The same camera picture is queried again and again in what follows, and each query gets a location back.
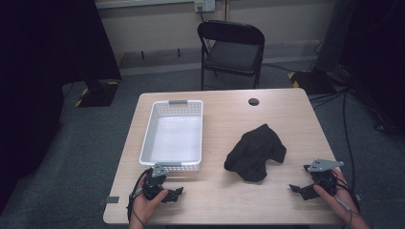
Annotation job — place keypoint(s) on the grey upright column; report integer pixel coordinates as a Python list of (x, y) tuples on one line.
[(334, 35)]

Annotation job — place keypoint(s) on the black folding chair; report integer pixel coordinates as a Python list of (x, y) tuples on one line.
[(234, 54)]

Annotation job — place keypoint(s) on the person's right hand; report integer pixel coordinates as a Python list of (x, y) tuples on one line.
[(340, 200)]

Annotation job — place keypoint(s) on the person's left hand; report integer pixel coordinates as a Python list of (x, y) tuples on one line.
[(144, 206)]

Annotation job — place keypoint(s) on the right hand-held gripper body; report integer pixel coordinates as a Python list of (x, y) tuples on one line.
[(323, 176)]

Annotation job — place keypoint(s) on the white plastic basket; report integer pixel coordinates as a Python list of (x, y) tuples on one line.
[(175, 140)]

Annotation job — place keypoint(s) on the black curtain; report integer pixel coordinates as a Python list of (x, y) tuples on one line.
[(379, 57), (38, 79)]

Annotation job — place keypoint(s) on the white wall outlet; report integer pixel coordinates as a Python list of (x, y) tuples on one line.
[(204, 5)]

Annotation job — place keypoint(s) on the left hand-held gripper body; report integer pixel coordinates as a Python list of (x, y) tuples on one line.
[(153, 186)]

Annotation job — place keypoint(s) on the black cloth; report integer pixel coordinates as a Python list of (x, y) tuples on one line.
[(254, 152)]

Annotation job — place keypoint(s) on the black stand base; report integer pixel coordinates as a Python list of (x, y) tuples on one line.
[(313, 81), (97, 93)]

